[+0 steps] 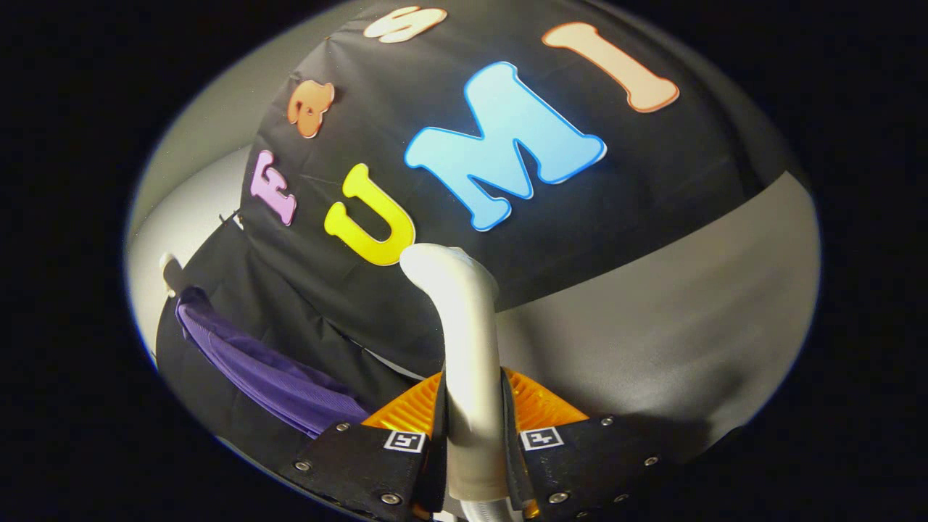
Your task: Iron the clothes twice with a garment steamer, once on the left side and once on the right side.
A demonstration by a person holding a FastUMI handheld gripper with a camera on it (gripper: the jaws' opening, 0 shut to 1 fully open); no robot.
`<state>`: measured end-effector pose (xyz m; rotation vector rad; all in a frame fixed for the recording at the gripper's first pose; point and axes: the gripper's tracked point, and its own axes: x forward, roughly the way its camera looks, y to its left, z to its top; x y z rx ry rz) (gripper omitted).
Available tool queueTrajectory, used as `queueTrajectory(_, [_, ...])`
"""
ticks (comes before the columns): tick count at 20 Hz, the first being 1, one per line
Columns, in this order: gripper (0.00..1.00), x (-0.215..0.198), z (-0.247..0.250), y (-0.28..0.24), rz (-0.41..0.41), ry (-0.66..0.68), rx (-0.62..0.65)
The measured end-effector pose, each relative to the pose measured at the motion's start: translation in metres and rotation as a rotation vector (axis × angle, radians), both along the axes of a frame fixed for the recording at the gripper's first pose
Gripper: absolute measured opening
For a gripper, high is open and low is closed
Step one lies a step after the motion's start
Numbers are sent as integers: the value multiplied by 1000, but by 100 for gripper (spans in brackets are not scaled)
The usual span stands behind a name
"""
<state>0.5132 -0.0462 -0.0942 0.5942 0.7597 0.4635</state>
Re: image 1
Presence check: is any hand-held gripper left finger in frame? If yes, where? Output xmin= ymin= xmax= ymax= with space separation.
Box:
xmin=279 ymin=370 xmax=449 ymax=522

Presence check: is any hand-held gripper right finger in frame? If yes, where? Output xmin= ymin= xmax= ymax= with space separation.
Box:
xmin=500 ymin=366 xmax=697 ymax=522

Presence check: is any white garment steamer handle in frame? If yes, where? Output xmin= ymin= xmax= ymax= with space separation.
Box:
xmin=399 ymin=243 xmax=512 ymax=502

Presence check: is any purple corduroy jacket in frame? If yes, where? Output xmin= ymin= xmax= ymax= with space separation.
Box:
xmin=174 ymin=286 xmax=370 ymax=439

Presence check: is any white clothes hanger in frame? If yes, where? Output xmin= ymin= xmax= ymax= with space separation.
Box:
xmin=159 ymin=252 xmax=183 ymax=298

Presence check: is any black backdrop cloth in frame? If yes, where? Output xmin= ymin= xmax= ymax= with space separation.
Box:
xmin=156 ymin=0 xmax=791 ymax=472

